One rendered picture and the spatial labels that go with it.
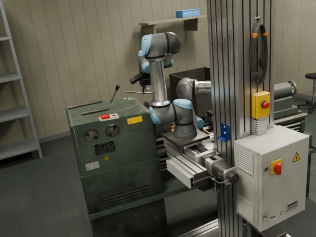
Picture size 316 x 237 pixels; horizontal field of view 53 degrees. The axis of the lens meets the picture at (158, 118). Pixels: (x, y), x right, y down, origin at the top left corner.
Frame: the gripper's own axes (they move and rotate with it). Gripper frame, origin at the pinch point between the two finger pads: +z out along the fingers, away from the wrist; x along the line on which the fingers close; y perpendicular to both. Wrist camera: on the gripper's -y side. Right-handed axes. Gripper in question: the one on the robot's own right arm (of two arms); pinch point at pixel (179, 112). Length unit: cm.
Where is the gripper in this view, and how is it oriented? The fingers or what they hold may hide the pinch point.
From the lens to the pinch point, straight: 270.4
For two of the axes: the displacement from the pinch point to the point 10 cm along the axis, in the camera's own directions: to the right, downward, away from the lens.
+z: -3.3, -2.9, 9.0
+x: -1.1, -9.3, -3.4
